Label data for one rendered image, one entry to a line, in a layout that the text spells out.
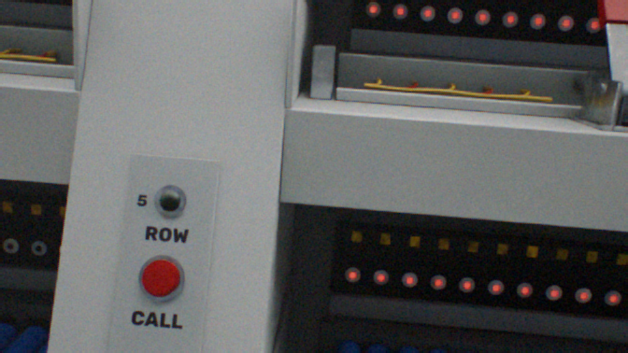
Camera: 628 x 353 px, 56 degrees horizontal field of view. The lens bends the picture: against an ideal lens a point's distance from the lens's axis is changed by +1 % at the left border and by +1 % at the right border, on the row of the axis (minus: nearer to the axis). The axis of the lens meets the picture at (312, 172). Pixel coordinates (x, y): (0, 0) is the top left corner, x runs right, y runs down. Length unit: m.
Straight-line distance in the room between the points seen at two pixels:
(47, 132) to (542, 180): 0.23
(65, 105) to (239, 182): 0.09
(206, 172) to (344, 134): 0.07
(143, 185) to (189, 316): 0.06
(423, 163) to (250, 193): 0.08
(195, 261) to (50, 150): 0.09
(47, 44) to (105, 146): 0.11
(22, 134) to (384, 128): 0.17
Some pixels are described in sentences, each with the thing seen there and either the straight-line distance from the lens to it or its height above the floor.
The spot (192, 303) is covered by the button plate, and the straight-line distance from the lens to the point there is 0.27.
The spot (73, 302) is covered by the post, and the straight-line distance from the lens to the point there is 0.29.
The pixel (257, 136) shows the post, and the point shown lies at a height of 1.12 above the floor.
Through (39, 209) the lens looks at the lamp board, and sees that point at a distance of 0.47.
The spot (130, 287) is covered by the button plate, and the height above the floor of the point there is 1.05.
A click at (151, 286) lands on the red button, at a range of 0.27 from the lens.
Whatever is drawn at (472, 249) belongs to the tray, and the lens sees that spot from 0.44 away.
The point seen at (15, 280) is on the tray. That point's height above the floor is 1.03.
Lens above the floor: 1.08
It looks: 6 degrees up
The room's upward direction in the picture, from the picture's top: 5 degrees clockwise
